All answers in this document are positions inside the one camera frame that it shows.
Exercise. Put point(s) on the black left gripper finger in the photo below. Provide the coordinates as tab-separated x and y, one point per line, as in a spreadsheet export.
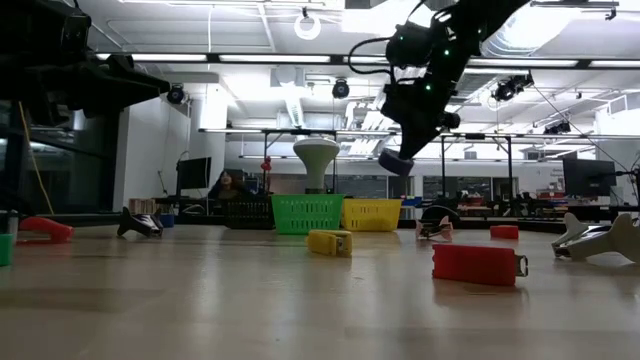
120	95
135	70

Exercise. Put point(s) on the red round object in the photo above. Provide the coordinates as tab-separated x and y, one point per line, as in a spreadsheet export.
266	164

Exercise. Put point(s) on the pale pink staple remover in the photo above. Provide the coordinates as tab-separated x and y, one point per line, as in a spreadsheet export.
434	228

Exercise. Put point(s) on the green mini stapler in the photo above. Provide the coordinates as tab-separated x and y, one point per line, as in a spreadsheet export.
5	250

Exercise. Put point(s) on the silver grey staple remover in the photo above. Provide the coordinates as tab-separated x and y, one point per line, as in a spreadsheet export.
595	242

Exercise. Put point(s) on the purple tape roll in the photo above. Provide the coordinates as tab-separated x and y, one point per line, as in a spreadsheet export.
395	165

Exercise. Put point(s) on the yellow plastic basket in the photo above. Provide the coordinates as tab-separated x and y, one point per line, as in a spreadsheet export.
371	215

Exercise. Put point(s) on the white clip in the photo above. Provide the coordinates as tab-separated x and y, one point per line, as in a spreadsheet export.
140	223

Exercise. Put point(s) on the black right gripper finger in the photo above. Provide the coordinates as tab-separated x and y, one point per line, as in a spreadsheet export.
407	142
427	134

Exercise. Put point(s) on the wooden crate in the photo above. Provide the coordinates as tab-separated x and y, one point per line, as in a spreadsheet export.
142	205

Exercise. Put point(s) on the large black monitor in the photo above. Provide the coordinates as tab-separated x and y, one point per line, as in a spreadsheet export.
589	177

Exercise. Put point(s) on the black ceiling spotlight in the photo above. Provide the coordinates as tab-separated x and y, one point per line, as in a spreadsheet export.
510	87
176	94
557	128
340	88

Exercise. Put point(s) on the red mini stapler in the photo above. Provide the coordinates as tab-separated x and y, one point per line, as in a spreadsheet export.
472	264
504	232
47	231

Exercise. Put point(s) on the yellow mini stapler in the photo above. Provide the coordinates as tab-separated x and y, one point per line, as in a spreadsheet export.
327	243

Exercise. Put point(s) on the green plastic basket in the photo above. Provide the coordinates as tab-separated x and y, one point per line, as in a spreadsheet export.
306	215

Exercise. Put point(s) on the person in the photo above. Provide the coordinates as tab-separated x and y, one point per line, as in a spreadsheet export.
227	186

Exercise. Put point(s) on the small grey cylinder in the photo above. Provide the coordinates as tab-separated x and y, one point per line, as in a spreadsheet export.
12	222

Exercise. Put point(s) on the small black monitor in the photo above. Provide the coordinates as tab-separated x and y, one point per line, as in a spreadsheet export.
194	172

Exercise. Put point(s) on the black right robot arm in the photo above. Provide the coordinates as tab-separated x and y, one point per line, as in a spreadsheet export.
470	25

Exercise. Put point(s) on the black plastic basket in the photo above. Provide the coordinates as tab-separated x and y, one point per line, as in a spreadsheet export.
247	215

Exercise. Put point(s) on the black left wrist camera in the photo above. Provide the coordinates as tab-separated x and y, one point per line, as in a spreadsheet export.
76	32

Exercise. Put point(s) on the ceiling light strip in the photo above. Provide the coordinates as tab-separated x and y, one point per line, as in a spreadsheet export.
275	58
365	60
615	64
525	63
165	57

